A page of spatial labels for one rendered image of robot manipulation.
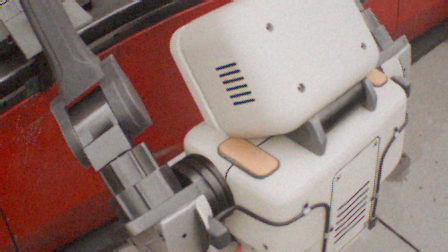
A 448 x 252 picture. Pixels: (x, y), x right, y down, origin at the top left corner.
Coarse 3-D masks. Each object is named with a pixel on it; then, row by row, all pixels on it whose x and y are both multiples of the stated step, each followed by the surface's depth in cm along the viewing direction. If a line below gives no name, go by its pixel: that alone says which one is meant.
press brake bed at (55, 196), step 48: (192, 0) 181; (384, 0) 244; (432, 0) 275; (96, 48) 168; (144, 48) 181; (432, 48) 302; (0, 96) 153; (48, 96) 165; (144, 96) 191; (192, 96) 205; (0, 144) 160; (48, 144) 174; (0, 192) 169; (48, 192) 184; (96, 192) 199; (0, 240) 178; (48, 240) 199; (96, 240) 219
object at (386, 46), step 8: (368, 8) 106; (368, 16) 104; (368, 24) 104; (376, 24) 105; (376, 32) 103; (384, 32) 104; (376, 40) 103; (384, 40) 103; (392, 40) 104; (400, 40) 105; (384, 48) 103; (392, 48) 103; (400, 48) 104; (384, 56) 102
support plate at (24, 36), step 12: (72, 0) 149; (0, 12) 148; (12, 12) 148; (72, 12) 145; (84, 12) 145; (12, 24) 144; (24, 24) 143; (84, 24) 143; (12, 36) 141; (24, 36) 140; (24, 48) 137; (36, 48) 136
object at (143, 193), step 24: (144, 144) 85; (120, 168) 82; (144, 168) 83; (168, 168) 86; (120, 192) 83; (144, 192) 82; (168, 192) 83; (192, 192) 84; (120, 216) 84; (144, 216) 80; (120, 240) 84
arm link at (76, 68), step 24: (24, 0) 79; (48, 0) 79; (48, 24) 80; (72, 24) 84; (48, 48) 81; (72, 48) 82; (72, 72) 83; (96, 72) 83; (120, 72) 86; (72, 96) 83; (120, 96) 84; (120, 120) 84; (144, 120) 85; (72, 144) 84
